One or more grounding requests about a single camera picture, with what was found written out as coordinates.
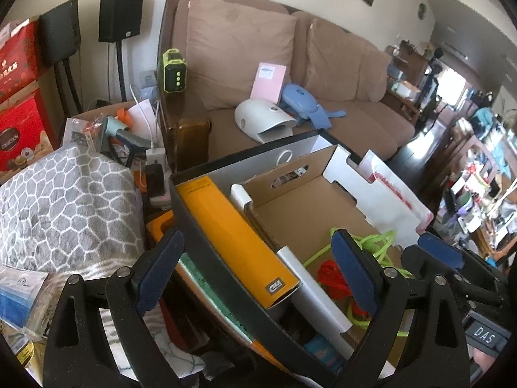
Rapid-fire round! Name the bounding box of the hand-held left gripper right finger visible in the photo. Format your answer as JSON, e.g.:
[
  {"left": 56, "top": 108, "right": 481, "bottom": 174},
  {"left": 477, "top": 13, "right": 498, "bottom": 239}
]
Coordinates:
[{"left": 331, "top": 228, "right": 471, "bottom": 388}]

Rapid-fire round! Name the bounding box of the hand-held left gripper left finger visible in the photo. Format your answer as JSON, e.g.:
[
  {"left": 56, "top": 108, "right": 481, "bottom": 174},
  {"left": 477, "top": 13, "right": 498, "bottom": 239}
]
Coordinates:
[{"left": 42, "top": 228, "right": 184, "bottom": 388}]

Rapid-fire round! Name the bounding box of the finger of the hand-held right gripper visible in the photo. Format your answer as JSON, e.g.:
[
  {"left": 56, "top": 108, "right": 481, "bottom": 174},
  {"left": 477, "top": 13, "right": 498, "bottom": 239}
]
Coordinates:
[
  {"left": 402, "top": 244, "right": 429, "bottom": 277},
  {"left": 418, "top": 232, "right": 465, "bottom": 269}
]

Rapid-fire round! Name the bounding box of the red cord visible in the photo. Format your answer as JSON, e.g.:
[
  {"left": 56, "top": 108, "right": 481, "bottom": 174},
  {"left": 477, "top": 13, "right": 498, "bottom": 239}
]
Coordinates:
[{"left": 317, "top": 259, "right": 366, "bottom": 320}]

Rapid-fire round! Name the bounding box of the green rope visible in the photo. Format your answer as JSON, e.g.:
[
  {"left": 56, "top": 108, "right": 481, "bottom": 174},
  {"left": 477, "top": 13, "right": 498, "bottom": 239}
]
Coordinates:
[{"left": 303, "top": 226, "right": 413, "bottom": 340}]

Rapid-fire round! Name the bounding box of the orange plastic bin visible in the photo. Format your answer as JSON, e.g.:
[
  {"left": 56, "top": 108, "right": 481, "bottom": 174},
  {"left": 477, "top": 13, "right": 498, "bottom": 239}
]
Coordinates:
[{"left": 146, "top": 214, "right": 174, "bottom": 251}]

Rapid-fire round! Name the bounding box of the white long box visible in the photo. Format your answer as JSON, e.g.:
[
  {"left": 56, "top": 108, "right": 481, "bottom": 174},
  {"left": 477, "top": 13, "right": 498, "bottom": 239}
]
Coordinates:
[{"left": 277, "top": 246, "right": 354, "bottom": 336}]

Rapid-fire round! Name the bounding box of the teal folder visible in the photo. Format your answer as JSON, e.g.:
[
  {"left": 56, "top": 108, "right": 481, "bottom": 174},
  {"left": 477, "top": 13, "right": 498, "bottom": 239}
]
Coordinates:
[{"left": 178, "top": 253, "right": 255, "bottom": 342}]

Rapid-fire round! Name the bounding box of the cluttered wooden table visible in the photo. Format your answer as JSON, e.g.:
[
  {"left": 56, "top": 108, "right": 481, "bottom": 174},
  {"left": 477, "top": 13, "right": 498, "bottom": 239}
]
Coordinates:
[{"left": 440, "top": 129, "right": 517, "bottom": 259}]

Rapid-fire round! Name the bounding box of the white bag with red pouch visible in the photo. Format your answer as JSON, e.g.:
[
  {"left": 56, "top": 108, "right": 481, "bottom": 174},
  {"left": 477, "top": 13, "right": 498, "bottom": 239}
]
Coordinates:
[{"left": 359, "top": 149, "right": 434, "bottom": 227}]

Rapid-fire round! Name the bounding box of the orange flat box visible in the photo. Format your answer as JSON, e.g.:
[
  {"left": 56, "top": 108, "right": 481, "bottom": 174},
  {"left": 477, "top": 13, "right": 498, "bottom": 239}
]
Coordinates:
[{"left": 175, "top": 176, "right": 301, "bottom": 310}]

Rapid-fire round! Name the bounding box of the blue packet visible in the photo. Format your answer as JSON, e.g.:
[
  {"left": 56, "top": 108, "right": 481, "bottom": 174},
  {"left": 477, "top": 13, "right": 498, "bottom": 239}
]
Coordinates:
[{"left": 303, "top": 333, "right": 348, "bottom": 372}]

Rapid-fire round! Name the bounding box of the black power adapter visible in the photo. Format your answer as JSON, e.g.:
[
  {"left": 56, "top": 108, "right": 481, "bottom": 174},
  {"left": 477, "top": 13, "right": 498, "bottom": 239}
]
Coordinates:
[{"left": 144, "top": 164, "right": 164, "bottom": 199}]

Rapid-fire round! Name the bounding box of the grey patterned blanket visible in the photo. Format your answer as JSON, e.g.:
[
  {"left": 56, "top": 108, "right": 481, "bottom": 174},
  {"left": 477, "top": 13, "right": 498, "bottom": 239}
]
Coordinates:
[{"left": 0, "top": 142, "right": 211, "bottom": 376}]

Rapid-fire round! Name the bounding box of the brown sofa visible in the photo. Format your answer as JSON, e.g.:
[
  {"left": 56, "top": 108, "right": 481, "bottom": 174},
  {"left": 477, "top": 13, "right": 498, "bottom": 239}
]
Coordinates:
[{"left": 157, "top": 0, "right": 417, "bottom": 170}]

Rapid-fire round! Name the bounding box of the blue face mask pack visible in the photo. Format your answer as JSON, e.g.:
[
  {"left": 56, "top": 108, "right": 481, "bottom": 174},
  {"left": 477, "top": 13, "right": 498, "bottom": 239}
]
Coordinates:
[{"left": 0, "top": 264, "right": 51, "bottom": 336}]

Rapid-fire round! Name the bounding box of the teal heat gun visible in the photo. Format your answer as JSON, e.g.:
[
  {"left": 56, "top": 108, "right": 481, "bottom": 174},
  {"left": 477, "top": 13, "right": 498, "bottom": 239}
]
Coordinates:
[{"left": 101, "top": 116, "right": 156, "bottom": 166}]

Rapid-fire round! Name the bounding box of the cluttered cardboard box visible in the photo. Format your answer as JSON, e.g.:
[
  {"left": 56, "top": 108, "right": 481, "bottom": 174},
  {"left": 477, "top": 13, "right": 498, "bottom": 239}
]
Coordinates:
[{"left": 60, "top": 101, "right": 166, "bottom": 162}]

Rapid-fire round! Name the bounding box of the white dome lamp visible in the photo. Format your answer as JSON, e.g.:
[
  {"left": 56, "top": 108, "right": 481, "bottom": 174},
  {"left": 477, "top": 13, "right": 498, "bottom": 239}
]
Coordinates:
[{"left": 234, "top": 99, "right": 297, "bottom": 144}]

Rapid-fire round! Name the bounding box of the pale blue box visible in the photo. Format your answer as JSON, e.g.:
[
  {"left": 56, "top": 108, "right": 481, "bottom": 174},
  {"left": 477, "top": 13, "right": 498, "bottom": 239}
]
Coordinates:
[{"left": 139, "top": 70, "right": 158, "bottom": 102}]

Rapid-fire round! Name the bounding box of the wooden cabinet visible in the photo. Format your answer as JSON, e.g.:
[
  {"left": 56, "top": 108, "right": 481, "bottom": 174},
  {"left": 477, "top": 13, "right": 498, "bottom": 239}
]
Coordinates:
[{"left": 385, "top": 44, "right": 429, "bottom": 90}]

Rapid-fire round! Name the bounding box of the tan cushion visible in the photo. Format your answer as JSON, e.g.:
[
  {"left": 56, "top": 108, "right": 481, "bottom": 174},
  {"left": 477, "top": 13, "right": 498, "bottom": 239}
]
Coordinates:
[
  {"left": 355, "top": 42, "right": 392, "bottom": 102},
  {"left": 186, "top": 0, "right": 299, "bottom": 111},
  {"left": 303, "top": 18, "right": 364, "bottom": 102}
]

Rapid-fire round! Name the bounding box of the red gift box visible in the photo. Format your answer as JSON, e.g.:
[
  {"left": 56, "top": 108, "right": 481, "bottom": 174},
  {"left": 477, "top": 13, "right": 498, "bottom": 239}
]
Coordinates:
[{"left": 0, "top": 89, "right": 55, "bottom": 172}]

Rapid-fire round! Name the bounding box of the pink box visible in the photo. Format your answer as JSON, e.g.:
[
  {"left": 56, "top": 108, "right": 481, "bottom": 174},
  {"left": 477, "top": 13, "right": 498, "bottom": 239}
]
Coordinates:
[{"left": 250, "top": 62, "right": 287, "bottom": 103}]

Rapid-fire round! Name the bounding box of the red gift boxes stack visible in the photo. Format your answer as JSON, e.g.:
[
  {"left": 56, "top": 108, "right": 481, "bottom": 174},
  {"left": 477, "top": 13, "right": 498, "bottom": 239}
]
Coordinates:
[{"left": 0, "top": 19, "right": 43, "bottom": 103}]

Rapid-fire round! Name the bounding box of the black speaker on stand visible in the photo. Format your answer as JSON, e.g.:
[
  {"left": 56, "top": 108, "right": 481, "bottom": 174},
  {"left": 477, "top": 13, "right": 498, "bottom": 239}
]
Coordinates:
[
  {"left": 99, "top": 0, "right": 145, "bottom": 103},
  {"left": 38, "top": 0, "right": 81, "bottom": 116}
]

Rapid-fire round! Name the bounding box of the white charger with cable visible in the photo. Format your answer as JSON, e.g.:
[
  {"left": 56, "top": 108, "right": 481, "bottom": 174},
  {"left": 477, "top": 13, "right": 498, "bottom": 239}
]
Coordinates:
[{"left": 131, "top": 85, "right": 167, "bottom": 166}]

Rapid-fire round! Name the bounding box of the blue massager with strap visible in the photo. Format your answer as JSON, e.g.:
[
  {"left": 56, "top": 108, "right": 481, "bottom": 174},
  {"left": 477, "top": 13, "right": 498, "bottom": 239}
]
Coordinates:
[{"left": 280, "top": 84, "right": 347, "bottom": 129}]

